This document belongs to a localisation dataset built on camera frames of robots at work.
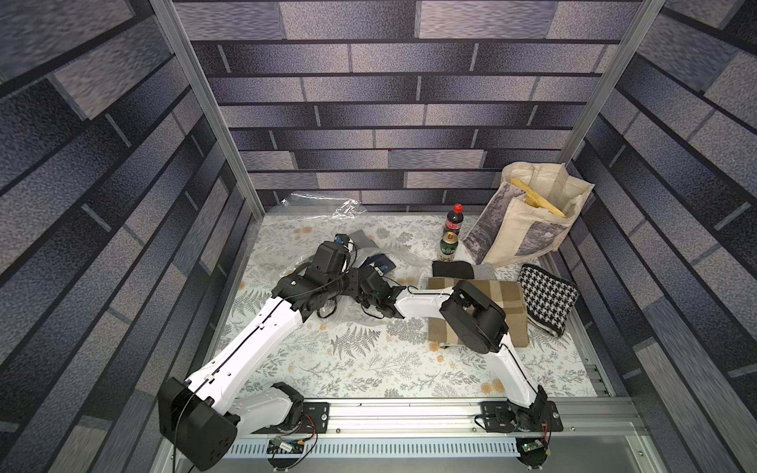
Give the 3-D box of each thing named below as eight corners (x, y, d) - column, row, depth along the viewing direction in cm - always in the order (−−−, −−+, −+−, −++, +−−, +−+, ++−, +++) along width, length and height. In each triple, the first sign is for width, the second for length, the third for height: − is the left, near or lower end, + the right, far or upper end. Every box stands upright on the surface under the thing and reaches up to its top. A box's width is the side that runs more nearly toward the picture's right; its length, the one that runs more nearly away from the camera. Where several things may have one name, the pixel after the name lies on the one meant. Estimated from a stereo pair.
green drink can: (439, 262, 106) (444, 246, 99) (437, 248, 110) (441, 232, 103) (454, 262, 106) (459, 246, 99) (451, 248, 110) (456, 232, 103)
